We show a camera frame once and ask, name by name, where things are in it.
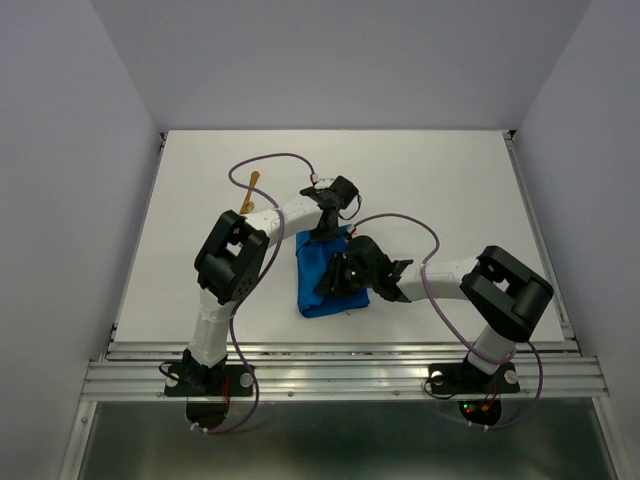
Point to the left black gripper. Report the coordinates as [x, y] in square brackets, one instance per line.
[327, 236]

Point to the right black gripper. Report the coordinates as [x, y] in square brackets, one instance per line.
[333, 283]

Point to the blue cloth napkin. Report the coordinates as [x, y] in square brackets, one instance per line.
[311, 260]

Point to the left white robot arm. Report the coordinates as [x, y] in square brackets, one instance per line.
[232, 260]

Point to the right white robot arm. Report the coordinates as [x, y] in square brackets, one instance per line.
[508, 295]

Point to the gold knife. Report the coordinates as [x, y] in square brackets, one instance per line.
[248, 205]

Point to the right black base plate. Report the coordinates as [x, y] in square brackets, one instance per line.
[449, 379]

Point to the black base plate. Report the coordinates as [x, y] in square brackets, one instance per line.
[449, 379]
[228, 381]

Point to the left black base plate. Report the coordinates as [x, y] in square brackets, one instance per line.
[228, 381]

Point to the aluminium rail frame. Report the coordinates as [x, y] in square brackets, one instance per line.
[351, 411]

